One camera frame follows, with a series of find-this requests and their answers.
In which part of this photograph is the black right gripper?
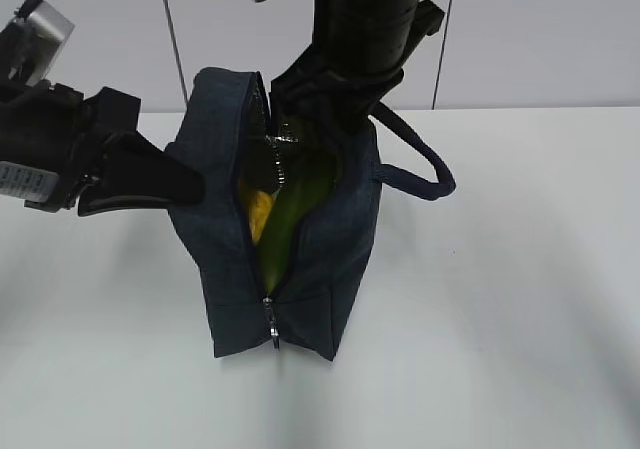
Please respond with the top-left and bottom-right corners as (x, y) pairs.
(270, 44), (404, 134)

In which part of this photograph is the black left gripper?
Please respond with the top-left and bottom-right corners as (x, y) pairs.
(1, 82), (205, 217)

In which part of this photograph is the green cucumber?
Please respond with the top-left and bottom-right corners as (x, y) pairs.
(257, 150), (337, 294)

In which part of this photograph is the dark blue lunch bag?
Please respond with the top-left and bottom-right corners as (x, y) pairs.
(166, 67), (456, 360)

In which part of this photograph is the yellow pear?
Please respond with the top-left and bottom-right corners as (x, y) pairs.
(238, 178), (275, 245)

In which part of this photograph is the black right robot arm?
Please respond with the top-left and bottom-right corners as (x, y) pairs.
(270, 0), (445, 132)

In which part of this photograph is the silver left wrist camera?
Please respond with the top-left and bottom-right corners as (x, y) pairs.
(1, 0), (75, 86)

